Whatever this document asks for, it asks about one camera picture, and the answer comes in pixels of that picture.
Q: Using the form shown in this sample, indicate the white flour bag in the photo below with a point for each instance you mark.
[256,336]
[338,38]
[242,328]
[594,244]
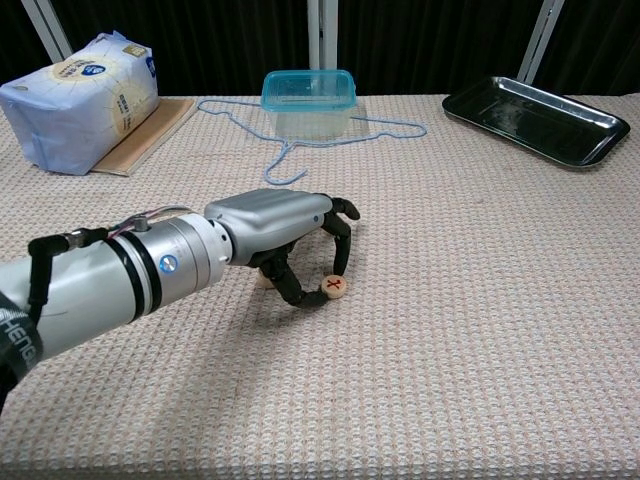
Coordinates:
[75,100]

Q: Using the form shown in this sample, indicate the clear container blue lid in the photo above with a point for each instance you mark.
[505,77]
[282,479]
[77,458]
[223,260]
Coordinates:
[310,100]

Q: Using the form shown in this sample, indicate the light blue clothes hanger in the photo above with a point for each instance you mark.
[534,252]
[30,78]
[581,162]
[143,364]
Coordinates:
[286,145]

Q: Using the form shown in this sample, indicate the black curtain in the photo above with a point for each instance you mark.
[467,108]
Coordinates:
[200,40]

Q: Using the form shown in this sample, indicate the black metal tray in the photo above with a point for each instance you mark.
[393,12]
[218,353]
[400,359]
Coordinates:
[535,120]

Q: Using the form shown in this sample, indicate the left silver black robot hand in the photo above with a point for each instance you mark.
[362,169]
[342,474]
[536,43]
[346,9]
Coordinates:
[270,220]

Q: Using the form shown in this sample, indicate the wooden piece bold black glyph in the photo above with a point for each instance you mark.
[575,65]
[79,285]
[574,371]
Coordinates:
[264,279]

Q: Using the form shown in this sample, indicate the white frame post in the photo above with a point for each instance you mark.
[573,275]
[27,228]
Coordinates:
[540,40]
[320,35]
[47,30]

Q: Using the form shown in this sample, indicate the wooden piece red simple glyph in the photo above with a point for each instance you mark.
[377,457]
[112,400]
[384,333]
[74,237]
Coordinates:
[333,286]

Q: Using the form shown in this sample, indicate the flat wooden board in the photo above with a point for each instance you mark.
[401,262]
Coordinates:
[150,135]

